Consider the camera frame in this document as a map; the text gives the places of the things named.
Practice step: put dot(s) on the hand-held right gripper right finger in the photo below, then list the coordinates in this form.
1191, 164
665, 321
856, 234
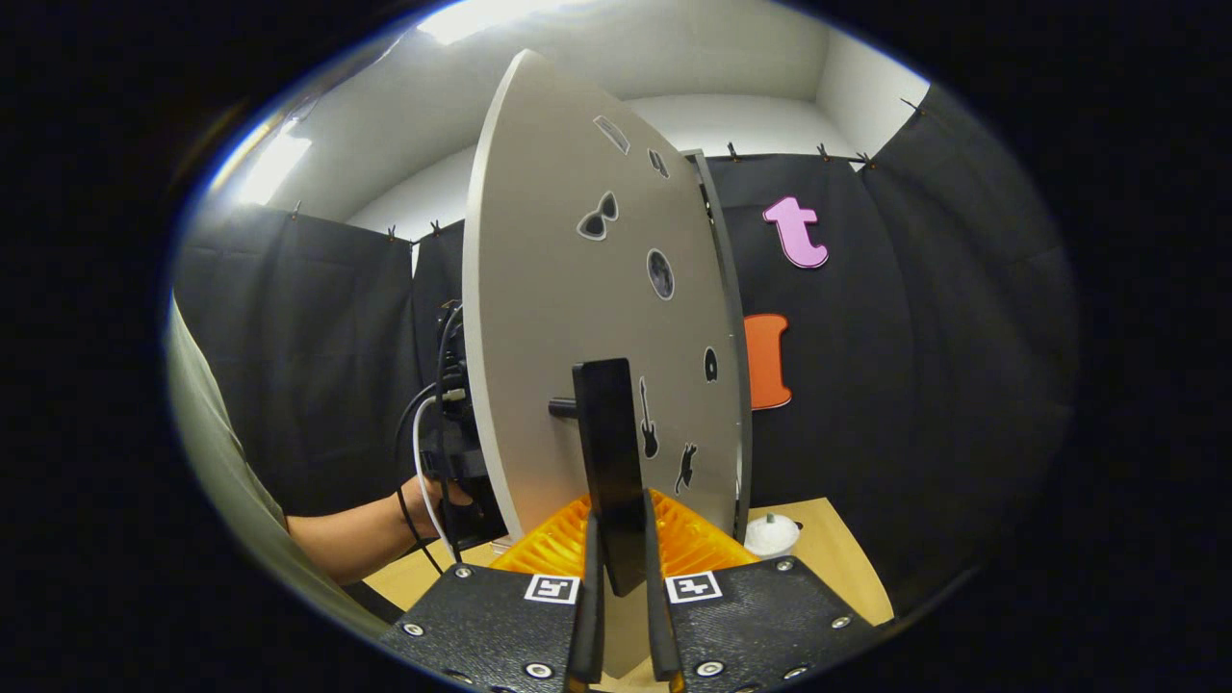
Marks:
662, 635

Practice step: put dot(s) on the row of black cloth clips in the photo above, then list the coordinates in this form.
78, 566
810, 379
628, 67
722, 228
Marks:
733, 152

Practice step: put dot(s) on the ceiling light panel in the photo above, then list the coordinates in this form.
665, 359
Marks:
272, 171

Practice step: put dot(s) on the black backdrop cloth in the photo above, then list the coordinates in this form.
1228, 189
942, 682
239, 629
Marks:
914, 385

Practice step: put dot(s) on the white round container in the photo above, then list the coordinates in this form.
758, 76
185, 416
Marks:
770, 535

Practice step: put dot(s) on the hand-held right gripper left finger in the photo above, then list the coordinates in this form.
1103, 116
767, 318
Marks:
587, 626

